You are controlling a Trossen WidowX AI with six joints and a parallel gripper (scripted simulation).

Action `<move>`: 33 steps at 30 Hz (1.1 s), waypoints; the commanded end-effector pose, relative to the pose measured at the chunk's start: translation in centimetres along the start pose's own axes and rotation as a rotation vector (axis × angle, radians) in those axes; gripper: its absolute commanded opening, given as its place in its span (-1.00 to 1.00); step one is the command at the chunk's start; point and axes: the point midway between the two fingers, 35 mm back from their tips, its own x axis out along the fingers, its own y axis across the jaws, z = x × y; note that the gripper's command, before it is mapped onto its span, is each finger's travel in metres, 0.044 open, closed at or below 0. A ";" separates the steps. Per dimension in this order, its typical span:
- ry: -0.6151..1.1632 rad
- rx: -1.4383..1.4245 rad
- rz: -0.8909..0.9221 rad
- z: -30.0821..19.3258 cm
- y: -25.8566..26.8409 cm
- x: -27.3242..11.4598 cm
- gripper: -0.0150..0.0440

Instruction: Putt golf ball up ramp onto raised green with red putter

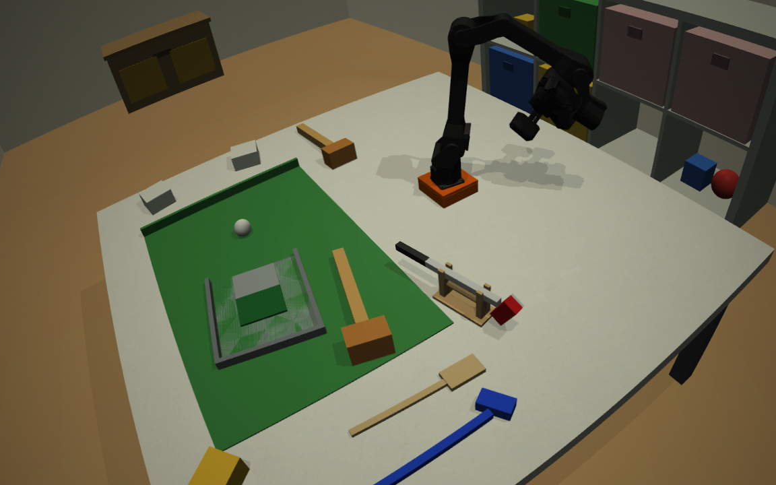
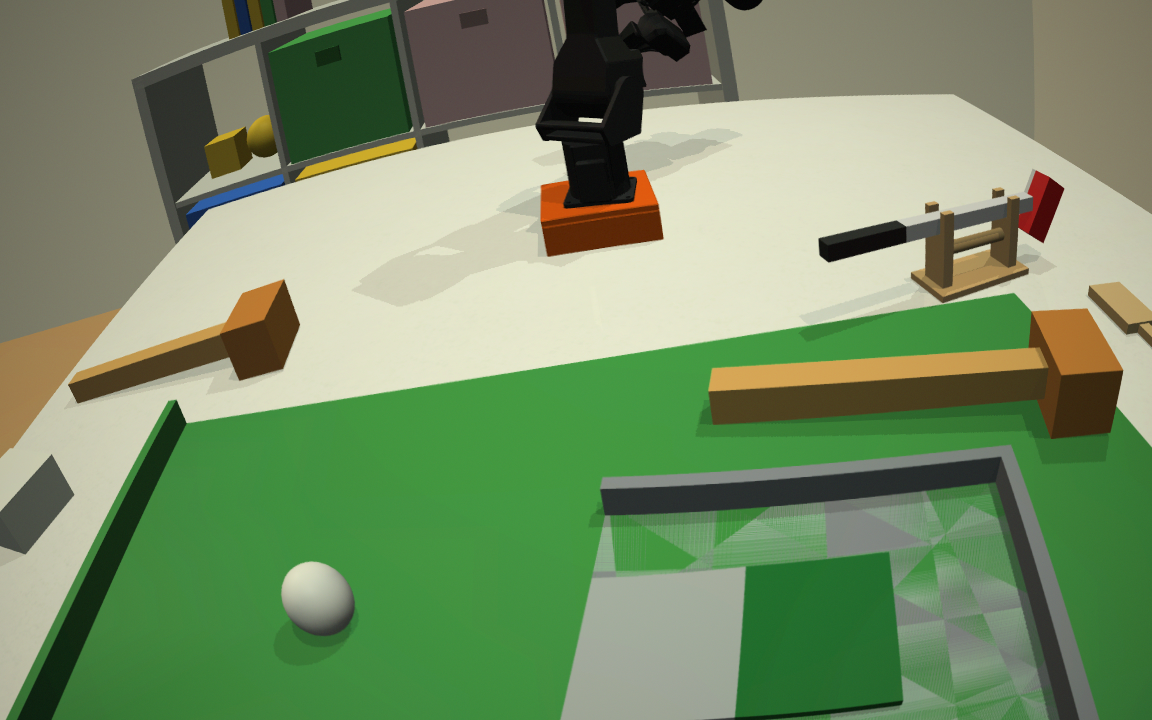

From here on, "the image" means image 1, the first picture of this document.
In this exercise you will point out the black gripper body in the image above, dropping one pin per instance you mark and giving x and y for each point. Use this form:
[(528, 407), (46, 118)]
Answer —
[(526, 126)]

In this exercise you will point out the yellow block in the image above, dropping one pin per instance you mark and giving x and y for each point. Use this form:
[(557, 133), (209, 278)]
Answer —
[(219, 468)]

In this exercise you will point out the white ball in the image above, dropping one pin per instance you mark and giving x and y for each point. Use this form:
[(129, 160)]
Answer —
[(242, 227)]

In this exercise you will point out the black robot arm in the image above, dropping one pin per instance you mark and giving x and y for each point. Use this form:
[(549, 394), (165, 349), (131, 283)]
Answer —
[(573, 67)]

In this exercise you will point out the wooden mallet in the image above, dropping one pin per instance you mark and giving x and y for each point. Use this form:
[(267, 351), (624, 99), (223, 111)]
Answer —
[(334, 154), (367, 339)]

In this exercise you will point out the red golf putter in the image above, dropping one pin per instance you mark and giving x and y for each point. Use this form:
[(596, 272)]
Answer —
[(503, 312)]

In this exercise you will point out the green flat mat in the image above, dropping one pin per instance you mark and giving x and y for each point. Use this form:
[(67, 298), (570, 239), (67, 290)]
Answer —
[(286, 212)]

